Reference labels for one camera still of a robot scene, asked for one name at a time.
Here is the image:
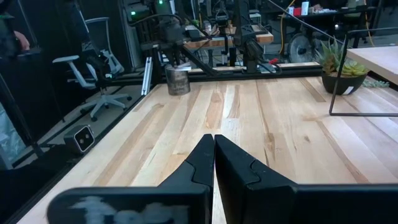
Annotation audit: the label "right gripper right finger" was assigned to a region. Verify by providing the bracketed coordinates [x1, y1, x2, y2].
[214, 134, 398, 224]

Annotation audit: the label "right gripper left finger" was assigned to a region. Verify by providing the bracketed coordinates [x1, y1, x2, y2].
[46, 133, 215, 224]

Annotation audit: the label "glass jar candle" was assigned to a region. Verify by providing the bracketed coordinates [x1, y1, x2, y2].
[164, 63, 191, 96]

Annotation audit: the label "silver aluminium bar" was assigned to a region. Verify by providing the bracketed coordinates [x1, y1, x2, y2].
[141, 57, 154, 96]

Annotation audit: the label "succulent plant black pot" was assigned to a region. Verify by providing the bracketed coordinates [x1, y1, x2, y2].
[315, 37, 390, 96]

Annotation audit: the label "wooden background table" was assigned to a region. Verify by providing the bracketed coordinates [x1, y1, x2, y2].
[185, 24, 275, 50]

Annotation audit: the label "white office chair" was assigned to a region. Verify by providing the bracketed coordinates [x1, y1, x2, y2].
[52, 17, 133, 122]

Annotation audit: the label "wooden shelf riser black legs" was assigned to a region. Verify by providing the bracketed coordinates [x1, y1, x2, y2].
[328, 27, 398, 118]

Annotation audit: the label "person's hand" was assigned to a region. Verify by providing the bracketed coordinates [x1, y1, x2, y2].
[14, 30, 31, 52]

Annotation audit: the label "black table-level camera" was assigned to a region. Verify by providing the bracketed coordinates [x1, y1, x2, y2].
[63, 124, 96, 155]

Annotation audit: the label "black aluminium rig frame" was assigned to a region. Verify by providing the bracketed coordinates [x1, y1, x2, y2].
[0, 43, 323, 224]

